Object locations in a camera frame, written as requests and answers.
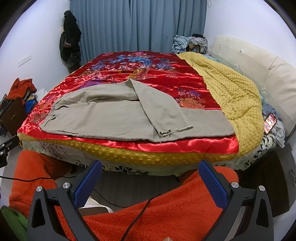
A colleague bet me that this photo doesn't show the beige khaki pants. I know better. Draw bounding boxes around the beige khaki pants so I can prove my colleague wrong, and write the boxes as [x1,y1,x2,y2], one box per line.
[40,79,235,143]

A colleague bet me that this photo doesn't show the orange fleece trousers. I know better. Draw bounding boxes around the orange fleece trousers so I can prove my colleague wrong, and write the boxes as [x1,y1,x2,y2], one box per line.
[8,150,239,241]

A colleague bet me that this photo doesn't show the blue garment on box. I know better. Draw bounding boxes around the blue garment on box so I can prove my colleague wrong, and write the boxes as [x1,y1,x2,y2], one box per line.
[25,97,38,114]

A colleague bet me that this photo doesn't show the red snack packet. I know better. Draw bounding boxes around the red snack packet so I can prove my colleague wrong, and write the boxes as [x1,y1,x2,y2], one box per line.
[264,114,277,134]

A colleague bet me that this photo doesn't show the yellow dotted fleece blanket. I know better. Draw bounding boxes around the yellow dotted fleece blanket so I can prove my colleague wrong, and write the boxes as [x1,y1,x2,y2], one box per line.
[18,52,265,166]

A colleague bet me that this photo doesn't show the orange garment on box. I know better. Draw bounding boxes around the orange garment on box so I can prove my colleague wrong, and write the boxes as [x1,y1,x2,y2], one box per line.
[6,78,37,100]

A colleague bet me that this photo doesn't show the red floral satin bedspread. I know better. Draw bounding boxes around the red floral satin bedspread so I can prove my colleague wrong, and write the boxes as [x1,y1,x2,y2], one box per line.
[18,51,239,154]

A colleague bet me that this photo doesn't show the blue pleated curtain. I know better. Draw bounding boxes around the blue pleated curtain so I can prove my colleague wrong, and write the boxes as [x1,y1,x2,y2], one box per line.
[70,1,207,64]

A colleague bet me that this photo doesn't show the striped clothes pile by curtain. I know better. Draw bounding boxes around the striped clothes pile by curtain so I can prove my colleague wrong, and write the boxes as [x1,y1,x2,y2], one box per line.
[171,34,208,54]

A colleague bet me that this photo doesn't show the black cable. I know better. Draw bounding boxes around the black cable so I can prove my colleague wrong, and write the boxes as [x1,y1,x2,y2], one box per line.
[0,175,163,241]

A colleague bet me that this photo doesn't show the white wall switch plate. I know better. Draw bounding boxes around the white wall switch plate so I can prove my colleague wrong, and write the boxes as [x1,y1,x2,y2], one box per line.
[18,55,32,67]

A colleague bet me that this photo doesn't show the black clothes hanging on wall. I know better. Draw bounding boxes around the black clothes hanging on wall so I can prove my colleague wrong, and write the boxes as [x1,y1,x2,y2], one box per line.
[59,10,81,74]

